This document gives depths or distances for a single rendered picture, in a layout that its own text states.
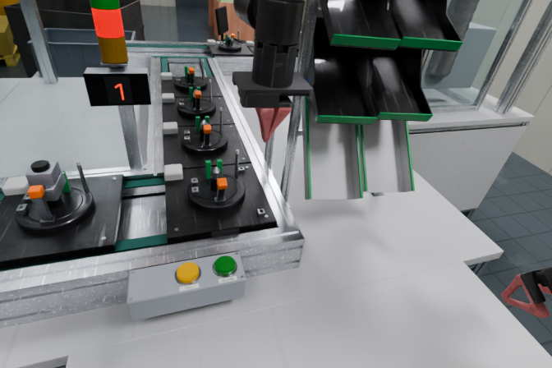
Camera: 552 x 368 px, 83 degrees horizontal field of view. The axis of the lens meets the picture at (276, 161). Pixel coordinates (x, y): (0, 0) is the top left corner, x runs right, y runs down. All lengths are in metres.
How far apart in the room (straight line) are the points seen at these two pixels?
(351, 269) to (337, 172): 0.24
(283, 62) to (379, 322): 0.57
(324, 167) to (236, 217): 0.25
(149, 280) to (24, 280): 0.21
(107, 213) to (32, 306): 0.20
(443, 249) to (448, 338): 0.26
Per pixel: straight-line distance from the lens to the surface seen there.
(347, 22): 0.69
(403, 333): 0.78
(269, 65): 0.42
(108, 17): 0.72
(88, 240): 0.74
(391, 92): 0.83
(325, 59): 0.82
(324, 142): 0.80
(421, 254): 0.94
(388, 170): 0.88
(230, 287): 0.65
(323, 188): 0.78
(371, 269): 0.84
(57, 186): 0.76
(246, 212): 0.74
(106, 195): 0.83
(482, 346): 0.85
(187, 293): 0.64
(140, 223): 0.82
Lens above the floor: 1.48
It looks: 33 degrees down
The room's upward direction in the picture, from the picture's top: 7 degrees clockwise
